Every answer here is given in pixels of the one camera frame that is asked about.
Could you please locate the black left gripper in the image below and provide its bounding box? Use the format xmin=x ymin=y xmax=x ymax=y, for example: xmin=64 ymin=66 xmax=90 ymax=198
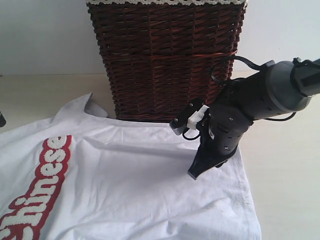
xmin=0 ymin=112 xmax=6 ymax=128

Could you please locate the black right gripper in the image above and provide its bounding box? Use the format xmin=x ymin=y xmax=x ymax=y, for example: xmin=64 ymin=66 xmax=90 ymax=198
xmin=187 ymin=103 xmax=253 ymax=180

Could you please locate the white shirt with red lettering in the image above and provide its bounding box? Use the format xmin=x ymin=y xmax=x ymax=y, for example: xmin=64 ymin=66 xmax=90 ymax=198
xmin=0 ymin=94 xmax=262 ymax=240

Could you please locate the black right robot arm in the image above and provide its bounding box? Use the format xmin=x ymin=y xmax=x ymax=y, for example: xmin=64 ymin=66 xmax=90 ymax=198
xmin=187 ymin=58 xmax=320 ymax=179

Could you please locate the dark brown wicker basket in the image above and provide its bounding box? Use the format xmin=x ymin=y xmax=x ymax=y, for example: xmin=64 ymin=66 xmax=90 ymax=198
xmin=86 ymin=3 xmax=248 ymax=123

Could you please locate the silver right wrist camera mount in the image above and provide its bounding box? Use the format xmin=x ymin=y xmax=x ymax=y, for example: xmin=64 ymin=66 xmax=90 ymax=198
xmin=169 ymin=98 xmax=209 ymax=136

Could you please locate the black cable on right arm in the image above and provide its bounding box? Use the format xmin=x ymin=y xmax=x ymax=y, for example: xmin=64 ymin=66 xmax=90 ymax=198
xmin=181 ymin=55 xmax=298 ymax=141

